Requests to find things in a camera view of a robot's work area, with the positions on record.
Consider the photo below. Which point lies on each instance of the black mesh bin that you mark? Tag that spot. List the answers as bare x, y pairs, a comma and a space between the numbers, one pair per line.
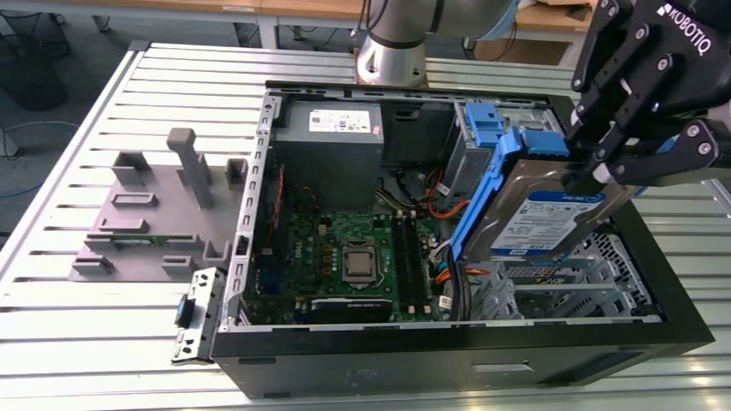
34, 85

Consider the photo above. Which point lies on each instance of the hard disk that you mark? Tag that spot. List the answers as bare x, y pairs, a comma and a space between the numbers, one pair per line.
542, 222

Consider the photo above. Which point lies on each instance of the green motherboard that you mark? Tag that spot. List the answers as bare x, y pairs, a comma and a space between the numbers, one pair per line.
321, 231

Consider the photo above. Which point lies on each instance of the green RAM stick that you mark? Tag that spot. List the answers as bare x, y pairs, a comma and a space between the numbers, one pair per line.
140, 242

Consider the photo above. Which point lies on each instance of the CPU socket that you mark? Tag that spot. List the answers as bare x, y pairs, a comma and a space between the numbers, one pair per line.
359, 283

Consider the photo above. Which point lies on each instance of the silver hinged rear bracket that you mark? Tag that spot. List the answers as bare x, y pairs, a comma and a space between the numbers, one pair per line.
200, 342

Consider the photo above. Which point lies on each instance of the black graphics card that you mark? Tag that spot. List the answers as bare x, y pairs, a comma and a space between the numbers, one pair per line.
351, 308

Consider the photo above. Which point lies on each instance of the blue port connector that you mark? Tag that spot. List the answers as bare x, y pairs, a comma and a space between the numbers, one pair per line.
184, 310

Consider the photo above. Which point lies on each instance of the blue drive latch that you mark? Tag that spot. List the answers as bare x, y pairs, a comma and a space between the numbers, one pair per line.
482, 124

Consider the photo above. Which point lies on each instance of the silver drive cage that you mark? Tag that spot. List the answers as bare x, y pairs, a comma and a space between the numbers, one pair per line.
466, 164

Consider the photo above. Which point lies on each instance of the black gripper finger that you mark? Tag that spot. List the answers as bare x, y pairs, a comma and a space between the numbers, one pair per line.
674, 167
617, 77

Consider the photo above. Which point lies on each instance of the silver CPU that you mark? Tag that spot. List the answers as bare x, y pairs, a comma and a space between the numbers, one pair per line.
359, 262

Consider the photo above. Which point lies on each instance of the black PC case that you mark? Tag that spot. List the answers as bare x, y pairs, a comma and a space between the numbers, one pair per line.
399, 364

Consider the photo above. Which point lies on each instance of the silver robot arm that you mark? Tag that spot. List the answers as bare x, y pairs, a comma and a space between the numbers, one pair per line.
394, 60

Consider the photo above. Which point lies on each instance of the silver disk bay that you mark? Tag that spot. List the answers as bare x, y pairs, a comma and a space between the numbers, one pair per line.
559, 287

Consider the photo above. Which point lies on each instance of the grey parts rack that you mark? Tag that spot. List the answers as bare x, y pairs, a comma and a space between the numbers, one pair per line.
154, 222

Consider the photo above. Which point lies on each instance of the grey power supply unit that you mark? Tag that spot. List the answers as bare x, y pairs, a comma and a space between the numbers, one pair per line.
326, 171

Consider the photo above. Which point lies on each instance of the black RAM slot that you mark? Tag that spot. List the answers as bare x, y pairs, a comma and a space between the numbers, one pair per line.
405, 261
419, 261

